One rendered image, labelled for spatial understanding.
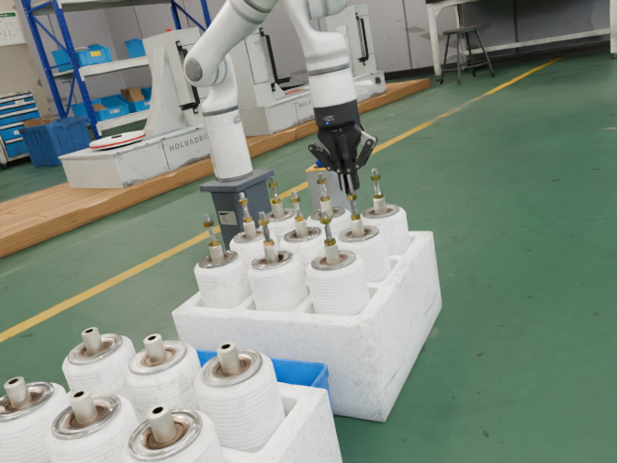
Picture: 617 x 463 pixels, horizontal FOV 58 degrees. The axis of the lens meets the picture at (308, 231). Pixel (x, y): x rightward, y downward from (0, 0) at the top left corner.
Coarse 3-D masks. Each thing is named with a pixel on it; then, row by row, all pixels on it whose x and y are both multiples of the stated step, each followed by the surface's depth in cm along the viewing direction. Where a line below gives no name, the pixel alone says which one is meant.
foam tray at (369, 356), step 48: (432, 240) 115; (384, 288) 94; (432, 288) 114; (192, 336) 102; (240, 336) 96; (288, 336) 91; (336, 336) 87; (384, 336) 89; (336, 384) 90; (384, 384) 89
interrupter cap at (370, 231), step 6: (366, 228) 102; (372, 228) 102; (342, 234) 102; (348, 234) 101; (366, 234) 99; (372, 234) 98; (342, 240) 99; (348, 240) 98; (354, 240) 97; (360, 240) 97
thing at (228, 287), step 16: (240, 256) 102; (208, 272) 98; (224, 272) 98; (240, 272) 100; (208, 288) 99; (224, 288) 99; (240, 288) 100; (208, 304) 101; (224, 304) 100; (240, 304) 101
